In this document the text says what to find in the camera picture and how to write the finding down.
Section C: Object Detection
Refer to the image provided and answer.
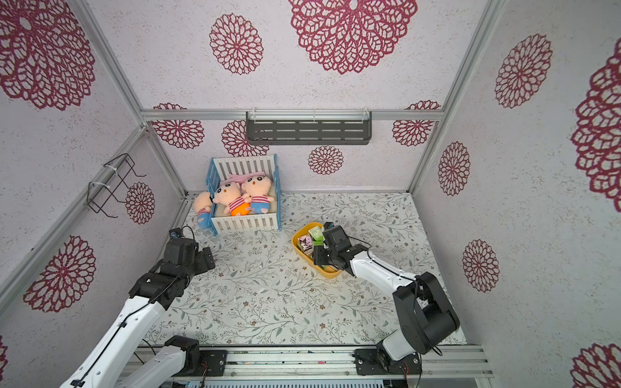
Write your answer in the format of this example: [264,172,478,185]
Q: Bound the green tissue pack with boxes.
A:
[308,226,324,243]

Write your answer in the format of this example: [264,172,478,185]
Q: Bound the yellow plastic storage box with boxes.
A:
[291,222,341,279]

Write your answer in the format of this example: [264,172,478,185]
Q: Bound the pink kuromi tissue pack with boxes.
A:
[298,234,314,252]

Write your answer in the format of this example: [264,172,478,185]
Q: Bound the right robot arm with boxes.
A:
[313,222,460,376]

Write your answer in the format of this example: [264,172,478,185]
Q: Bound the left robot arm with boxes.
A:
[62,236,223,387]

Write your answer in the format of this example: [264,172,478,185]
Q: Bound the plush doll outside crib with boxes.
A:
[192,192,213,230]

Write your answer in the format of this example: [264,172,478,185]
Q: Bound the plush doll orange shorts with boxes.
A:
[213,183,251,217]

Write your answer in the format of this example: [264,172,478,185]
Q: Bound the plush doll blue shorts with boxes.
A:
[241,176,275,214]

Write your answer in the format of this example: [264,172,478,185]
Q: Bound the blue white toy crib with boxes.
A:
[200,155,281,235]

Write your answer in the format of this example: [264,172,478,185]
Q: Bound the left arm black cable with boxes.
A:
[70,225,196,388]

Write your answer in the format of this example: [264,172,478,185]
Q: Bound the grey wall shelf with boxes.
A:
[245,110,372,146]

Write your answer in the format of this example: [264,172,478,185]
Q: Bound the black wire wall rack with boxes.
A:
[85,153,146,219]

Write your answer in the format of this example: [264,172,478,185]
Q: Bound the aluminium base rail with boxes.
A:
[133,345,495,382]

